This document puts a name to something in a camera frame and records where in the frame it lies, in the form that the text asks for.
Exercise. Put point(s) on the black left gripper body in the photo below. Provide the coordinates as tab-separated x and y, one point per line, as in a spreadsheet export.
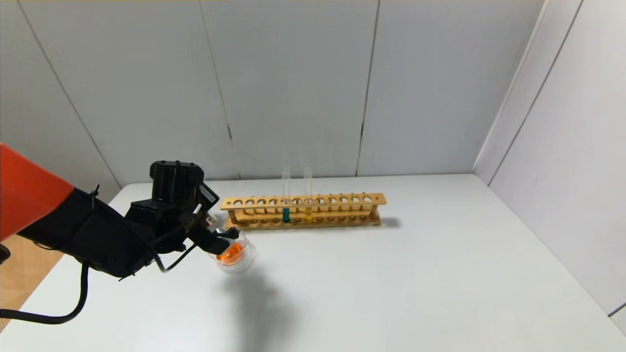
207	240

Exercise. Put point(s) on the wooden test tube rack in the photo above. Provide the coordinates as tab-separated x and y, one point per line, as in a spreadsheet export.
318	201

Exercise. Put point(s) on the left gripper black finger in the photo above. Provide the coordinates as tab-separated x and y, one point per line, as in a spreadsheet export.
229	233
210	243

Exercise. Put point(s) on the clear glass petri dish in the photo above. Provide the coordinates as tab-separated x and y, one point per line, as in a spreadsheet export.
247	256

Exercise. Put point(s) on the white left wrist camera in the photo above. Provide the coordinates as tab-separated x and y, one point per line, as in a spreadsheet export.
211	221

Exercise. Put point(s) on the teal pigment test tube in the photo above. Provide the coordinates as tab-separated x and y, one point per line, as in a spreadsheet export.
286	215

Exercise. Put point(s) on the black and orange left arm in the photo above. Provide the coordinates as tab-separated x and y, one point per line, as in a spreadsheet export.
83	234

